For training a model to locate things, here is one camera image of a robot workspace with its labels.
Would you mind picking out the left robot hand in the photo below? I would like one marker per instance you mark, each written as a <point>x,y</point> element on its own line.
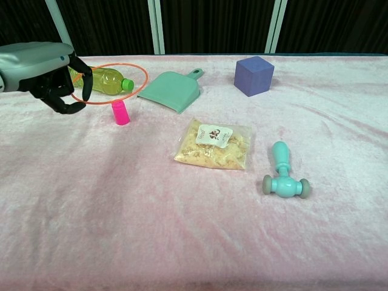
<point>33,66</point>

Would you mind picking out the green tea plastic bottle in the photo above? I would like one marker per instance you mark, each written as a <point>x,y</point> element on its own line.
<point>109,82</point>

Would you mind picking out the pink plastic cup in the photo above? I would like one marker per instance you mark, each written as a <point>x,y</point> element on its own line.
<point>120,114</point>

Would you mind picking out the teal plastic dustpan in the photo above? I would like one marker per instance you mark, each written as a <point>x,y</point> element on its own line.
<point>171,91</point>

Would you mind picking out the black curtain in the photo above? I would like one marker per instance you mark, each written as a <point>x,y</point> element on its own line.
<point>212,24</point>

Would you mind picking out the clear bag of snack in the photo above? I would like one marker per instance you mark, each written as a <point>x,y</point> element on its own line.
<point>212,148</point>

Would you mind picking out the pink fuzzy tablecloth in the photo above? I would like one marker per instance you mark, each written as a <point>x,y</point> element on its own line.
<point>194,197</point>

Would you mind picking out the purple foam cube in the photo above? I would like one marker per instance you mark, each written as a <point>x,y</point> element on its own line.
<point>253,75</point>

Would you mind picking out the teal toy hammer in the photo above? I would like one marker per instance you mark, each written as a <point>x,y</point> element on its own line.
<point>283,182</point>

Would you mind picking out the white frame post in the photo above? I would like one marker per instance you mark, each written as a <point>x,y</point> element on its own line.
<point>156,27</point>
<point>275,25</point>
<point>59,22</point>

